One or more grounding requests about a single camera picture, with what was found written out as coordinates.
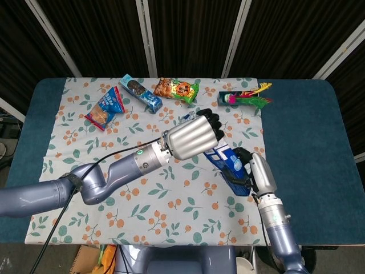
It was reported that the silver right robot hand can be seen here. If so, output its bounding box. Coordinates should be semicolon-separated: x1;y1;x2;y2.
221;147;279;197

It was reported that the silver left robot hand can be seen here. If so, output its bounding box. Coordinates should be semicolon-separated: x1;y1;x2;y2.
161;108;226;161

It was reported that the blue snack package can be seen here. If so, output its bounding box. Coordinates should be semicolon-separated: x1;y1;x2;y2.
203;139;253;196

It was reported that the dark green shallow tray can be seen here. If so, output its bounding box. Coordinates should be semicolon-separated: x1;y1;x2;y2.
218;90;259;107

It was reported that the blue cookie package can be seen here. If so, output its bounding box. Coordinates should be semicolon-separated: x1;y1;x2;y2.
118;74;164;115

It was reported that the green orange snack bag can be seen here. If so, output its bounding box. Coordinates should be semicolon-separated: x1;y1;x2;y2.
153;76;201;104

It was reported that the colourful feather shuttlecock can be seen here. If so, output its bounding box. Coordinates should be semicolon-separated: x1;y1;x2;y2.
224;82;273;110

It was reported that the dark teal table cover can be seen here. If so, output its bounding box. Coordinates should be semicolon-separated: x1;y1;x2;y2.
0;78;363;248

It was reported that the floral print tablecloth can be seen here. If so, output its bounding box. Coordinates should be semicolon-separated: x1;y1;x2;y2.
25;76;275;247

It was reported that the blue red snack bag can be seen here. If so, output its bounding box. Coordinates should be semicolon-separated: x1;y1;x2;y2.
84;86;127;132

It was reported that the white cup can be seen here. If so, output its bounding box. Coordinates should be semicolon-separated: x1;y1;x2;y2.
236;256;252;271

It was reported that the grey-blue robot torso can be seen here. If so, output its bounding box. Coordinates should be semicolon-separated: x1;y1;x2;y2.
113;244;238;274

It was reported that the orange yellow bag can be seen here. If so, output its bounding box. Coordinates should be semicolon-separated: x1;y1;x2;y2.
95;245;118;274

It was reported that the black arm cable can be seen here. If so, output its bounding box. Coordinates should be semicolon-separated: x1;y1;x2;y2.
29;138;164;274

